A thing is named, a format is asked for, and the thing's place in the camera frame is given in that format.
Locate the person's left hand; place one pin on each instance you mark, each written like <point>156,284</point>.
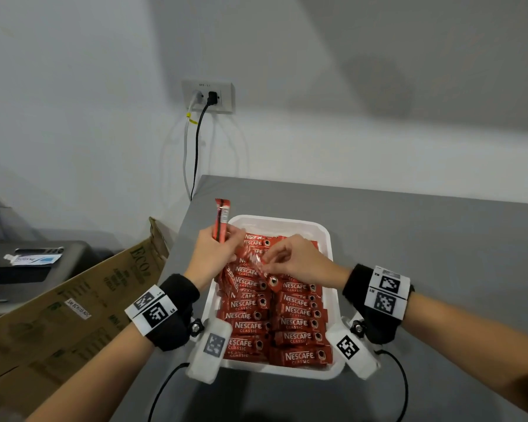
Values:
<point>209,259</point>

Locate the person's right hand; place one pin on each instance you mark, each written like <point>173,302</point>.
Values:
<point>308,261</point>

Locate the white plastic tray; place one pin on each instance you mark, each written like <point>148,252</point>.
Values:
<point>325,232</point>

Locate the bunch of Nescafe sachets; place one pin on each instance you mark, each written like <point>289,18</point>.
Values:
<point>222,215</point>

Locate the pile of red Nescafe sachets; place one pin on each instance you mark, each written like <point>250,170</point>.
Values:
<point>299,329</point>

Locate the person's left forearm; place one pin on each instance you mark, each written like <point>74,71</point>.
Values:
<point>92,382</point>

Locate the person's right forearm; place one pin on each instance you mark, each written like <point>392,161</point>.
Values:
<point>475,347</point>

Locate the black right wristband with markers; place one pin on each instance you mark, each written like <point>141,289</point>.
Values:
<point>354,285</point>

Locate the black wristband with markers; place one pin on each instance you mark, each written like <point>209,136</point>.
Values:
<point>354,285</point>
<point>171,334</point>

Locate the black left wristband with markers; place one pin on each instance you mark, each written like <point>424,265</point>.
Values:
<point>171,334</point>

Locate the black power plug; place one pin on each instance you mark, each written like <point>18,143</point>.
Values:
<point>212,98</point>

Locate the flat black device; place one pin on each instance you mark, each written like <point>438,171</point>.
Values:
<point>39,250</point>

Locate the white and blue packet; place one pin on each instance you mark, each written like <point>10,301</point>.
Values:
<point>33,259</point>

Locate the dark grey printer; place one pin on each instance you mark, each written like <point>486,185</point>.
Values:
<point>35,287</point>

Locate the brown cardboard box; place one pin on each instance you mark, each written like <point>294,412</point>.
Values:
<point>48,338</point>

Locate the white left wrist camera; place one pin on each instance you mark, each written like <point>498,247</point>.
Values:
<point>204,364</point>

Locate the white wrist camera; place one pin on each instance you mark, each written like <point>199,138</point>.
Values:
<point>204,364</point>
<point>358,364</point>

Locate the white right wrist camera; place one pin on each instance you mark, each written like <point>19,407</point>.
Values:
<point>358,364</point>

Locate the grey wall socket plate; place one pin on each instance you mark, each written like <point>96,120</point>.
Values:
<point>228,97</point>

